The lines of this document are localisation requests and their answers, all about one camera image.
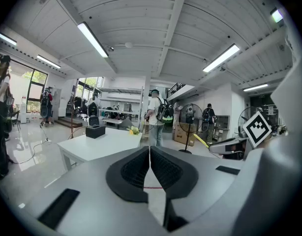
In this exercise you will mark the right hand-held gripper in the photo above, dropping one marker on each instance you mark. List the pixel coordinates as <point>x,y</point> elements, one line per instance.
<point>256,129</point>

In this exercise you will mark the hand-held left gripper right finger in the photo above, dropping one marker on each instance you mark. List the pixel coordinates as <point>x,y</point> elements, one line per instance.
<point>170,173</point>

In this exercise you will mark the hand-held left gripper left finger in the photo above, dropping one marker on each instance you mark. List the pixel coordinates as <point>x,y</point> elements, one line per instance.
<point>131,173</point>

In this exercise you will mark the grey metal cabinet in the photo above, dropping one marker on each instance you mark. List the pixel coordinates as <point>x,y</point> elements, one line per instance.
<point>221,126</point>

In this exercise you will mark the black standing fan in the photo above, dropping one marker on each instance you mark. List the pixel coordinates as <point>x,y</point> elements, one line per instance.
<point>245,118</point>

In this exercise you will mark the brown cardboard box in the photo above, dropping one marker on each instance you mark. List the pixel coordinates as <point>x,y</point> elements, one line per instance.
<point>183,135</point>

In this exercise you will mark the yellow white flower bouquet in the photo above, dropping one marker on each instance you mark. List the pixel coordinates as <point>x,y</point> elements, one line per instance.
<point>133,130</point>

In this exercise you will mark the black round stand base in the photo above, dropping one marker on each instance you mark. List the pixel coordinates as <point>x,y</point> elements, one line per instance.
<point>190,117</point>

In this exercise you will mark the black tissue box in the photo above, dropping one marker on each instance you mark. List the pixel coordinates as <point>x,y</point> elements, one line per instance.
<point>95,131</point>

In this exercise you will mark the long ceiling light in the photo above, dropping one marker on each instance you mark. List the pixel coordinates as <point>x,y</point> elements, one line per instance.
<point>49,61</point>
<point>5,38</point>
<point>221,58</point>
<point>255,87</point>
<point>93,39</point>
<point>277,15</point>

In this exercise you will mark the metal shelving rack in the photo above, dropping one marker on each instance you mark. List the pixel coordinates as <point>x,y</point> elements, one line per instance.
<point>121,90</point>

